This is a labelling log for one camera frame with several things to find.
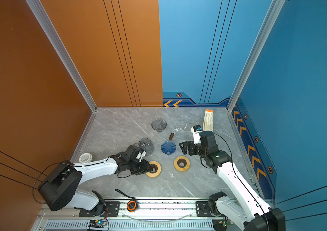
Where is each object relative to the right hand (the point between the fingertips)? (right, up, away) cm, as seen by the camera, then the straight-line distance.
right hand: (186, 143), depth 79 cm
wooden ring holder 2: (-2, -14, +10) cm, 18 cm away
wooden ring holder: (-17, -16, +6) cm, 24 cm away
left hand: (-20, -17, +6) cm, 27 cm away
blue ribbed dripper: (-10, -5, +12) cm, 17 cm away
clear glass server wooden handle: (0, +10, +33) cm, 35 cm away
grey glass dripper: (-17, +10, +25) cm, 32 cm away
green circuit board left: (-44, -39, -9) cm, 59 cm away
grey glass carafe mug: (-25, -4, +17) cm, 30 cm away
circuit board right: (+15, -39, -9) cm, 43 cm away
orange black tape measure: (-29, -30, -7) cm, 42 cm away
